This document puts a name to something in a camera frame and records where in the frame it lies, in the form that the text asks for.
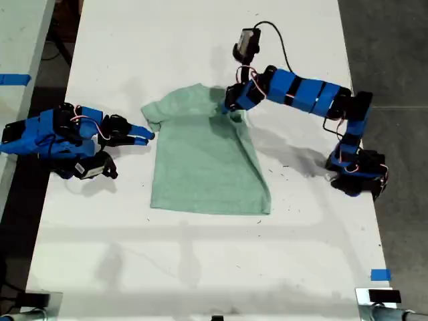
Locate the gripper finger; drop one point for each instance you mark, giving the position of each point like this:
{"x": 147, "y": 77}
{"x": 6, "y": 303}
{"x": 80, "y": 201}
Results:
{"x": 135, "y": 140}
{"x": 142, "y": 132}
{"x": 225, "y": 107}

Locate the pale green T-shirt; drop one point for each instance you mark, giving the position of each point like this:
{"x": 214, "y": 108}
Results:
{"x": 200, "y": 167}

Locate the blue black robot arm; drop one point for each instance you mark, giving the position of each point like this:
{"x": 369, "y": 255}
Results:
{"x": 33, "y": 133}
{"x": 307, "y": 92}

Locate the long blue tape strip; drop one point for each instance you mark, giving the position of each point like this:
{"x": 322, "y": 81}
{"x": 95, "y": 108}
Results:
{"x": 15, "y": 79}

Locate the white side table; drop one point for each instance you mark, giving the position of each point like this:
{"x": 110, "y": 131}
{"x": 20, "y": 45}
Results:
{"x": 20, "y": 40}

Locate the small black box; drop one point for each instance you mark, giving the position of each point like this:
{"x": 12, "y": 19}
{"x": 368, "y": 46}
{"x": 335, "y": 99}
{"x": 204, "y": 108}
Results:
{"x": 384, "y": 296}
{"x": 37, "y": 299}

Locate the small black clip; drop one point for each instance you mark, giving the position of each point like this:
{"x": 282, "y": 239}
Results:
{"x": 217, "y": 318}

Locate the square blue tape piece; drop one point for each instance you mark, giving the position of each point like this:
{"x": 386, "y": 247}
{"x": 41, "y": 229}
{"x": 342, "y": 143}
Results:
{"x": 380, "y": 275}

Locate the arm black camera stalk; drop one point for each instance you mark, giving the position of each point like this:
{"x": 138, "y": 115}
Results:
{"x": 246, "y": 72}

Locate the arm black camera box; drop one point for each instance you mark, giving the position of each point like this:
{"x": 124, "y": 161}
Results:
{"x": 92, "y": 167}
{"x": 246, "y": 43}

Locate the silver metal clamp bracket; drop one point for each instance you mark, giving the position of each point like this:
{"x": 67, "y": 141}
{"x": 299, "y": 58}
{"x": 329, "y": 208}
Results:
{"x": 55, "y": 309}
{"x": 364, "y": 309}

